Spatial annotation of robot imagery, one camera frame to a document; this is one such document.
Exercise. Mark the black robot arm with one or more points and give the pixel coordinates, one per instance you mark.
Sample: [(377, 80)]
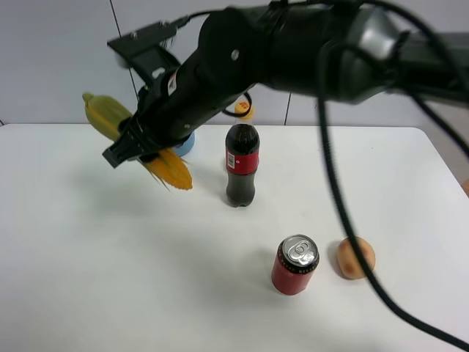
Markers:
[(340, 51)]

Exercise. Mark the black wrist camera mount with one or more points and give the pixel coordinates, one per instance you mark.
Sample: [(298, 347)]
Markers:
[(143, 51)]

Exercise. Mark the yellow corn cob with husk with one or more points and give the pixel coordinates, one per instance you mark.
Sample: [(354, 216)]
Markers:
[(108, 116)]

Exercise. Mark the brown potato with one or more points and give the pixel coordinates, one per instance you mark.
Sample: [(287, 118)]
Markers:
[(348, 262)]

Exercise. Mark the red soda can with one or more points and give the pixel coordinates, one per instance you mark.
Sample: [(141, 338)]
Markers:
[(296, 259)]

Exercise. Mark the cola bottle yellow cap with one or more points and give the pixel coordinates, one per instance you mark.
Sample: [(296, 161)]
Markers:
[(242, 145)]

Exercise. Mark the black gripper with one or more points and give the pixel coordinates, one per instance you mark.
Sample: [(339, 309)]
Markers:
[(232, 55)]

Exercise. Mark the blue plastic bowl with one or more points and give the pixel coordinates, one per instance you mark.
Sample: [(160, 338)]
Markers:
[(186, 146)]

